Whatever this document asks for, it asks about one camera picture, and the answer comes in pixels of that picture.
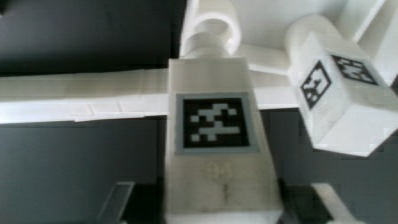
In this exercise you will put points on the white chair seat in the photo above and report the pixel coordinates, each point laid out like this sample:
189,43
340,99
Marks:
251,23

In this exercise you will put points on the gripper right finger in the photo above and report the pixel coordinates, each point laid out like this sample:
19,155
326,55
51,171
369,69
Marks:
314,205

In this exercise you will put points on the white U-shaped fence frame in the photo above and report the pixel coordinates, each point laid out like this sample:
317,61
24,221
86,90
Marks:
99,96

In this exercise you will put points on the white chair leg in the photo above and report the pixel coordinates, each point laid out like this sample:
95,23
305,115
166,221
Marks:
221,182
347,101

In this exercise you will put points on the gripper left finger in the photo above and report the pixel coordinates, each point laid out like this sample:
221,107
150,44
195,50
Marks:
132,205

